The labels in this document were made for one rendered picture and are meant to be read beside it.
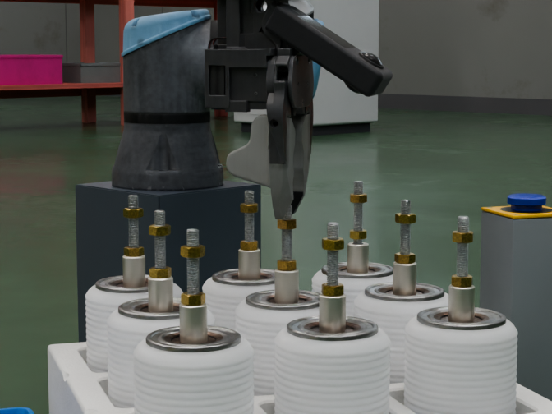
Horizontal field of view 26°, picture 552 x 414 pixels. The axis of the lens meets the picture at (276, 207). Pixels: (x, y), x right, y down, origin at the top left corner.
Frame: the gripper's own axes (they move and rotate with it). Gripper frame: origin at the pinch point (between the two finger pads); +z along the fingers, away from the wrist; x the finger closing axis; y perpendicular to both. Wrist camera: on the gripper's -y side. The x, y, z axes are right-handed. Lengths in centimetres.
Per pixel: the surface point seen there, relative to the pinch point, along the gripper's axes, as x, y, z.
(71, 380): 7.0, 19.1, 16.3
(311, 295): -2.0, -1.2, 8.9
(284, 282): 1.0, 0.5, 7.3
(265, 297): -0.2, 2.7, 9.0
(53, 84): -554, 314, 7
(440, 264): -162, 13, 34
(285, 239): 0.3, 0.6, 3.4
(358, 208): -16.0, -2.3, 2.5
